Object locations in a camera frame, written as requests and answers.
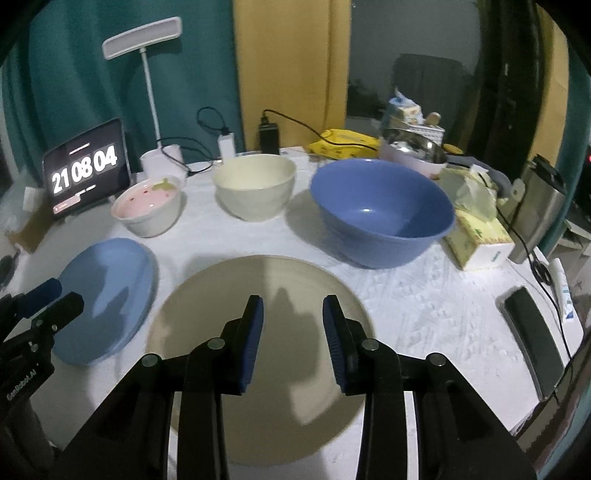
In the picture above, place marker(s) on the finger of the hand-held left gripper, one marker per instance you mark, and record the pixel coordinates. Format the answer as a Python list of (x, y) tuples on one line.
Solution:
[(44, 290), (64, 307)]

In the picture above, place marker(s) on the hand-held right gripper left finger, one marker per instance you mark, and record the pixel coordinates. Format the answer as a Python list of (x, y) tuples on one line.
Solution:
[(251, 341)]

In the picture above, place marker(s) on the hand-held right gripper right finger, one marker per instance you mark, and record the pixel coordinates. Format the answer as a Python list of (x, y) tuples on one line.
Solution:
[(334, 341)]

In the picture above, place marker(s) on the blue plate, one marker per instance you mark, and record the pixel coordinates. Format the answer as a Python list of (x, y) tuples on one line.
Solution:
[(106, 277)]

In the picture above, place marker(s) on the beige plate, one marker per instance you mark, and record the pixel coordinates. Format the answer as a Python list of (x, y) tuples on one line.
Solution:
[(286, 277)]

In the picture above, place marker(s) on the pink strawberry bowl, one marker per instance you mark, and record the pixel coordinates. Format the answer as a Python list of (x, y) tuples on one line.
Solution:
[(147, 217)]

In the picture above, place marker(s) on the large blue bowl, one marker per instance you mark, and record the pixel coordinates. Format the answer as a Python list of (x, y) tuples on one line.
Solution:
[(369, 203)]

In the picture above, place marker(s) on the cream bowl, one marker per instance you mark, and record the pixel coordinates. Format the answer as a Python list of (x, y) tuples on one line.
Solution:
[(251, 198)]

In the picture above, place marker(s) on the cardboard box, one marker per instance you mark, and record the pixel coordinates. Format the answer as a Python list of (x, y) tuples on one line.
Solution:
[(27, 235)]

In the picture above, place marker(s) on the white textured tablecloth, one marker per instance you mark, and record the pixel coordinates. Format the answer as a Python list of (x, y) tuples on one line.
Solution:
[(415, 314)]

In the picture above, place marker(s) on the clear plastic bag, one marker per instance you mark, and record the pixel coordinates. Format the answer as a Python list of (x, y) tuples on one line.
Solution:
[(18, 203)]

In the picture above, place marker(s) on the tablet showing clock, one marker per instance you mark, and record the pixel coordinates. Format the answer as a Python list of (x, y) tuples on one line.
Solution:
[(87, 161)]

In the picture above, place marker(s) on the yellow tissue pack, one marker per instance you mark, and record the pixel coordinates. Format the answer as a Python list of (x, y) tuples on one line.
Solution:
[(480, 244)]

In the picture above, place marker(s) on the black phone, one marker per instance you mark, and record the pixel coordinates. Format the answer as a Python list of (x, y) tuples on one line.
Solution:
[(531, 337)]

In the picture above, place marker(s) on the white charger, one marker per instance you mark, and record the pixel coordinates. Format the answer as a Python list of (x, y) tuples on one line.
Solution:
[(227, 146)]

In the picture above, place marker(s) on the yellow wipes pack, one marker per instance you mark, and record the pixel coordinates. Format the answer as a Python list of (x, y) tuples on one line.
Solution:
[(341, 141)]

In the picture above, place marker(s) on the black charger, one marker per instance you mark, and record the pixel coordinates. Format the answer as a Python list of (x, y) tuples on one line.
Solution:
[(269, 138)]

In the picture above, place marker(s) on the steel bowl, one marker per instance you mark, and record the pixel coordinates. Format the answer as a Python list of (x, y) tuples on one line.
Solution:
[(411, 143)]

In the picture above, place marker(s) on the black scissors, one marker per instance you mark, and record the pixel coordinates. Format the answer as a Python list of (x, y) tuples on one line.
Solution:
[(540, 271)]

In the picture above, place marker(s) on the small yellow object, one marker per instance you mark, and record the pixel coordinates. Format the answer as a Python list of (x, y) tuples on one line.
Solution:
[(452, 148)]

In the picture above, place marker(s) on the white basket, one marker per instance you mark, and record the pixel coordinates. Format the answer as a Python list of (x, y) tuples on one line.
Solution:
[(431, 133)]

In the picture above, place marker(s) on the white tube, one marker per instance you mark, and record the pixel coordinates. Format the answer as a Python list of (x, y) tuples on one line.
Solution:
[(563, 290)]

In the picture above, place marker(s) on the blue white packet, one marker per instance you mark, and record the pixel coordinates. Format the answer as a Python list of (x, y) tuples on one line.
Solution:
[(404, 108)]

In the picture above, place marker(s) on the steel tumbler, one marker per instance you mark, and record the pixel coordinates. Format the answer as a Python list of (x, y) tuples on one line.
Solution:
[(538, 203)]

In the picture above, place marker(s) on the white side shelf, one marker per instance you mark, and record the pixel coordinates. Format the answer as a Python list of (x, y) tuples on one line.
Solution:
[(572, 235)]

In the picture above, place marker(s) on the white desk lamp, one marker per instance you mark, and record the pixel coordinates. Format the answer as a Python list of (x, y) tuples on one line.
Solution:
[(138, 39)]

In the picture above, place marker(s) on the dark glass window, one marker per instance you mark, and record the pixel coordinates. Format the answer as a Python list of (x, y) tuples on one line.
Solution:
[(415, 46)]

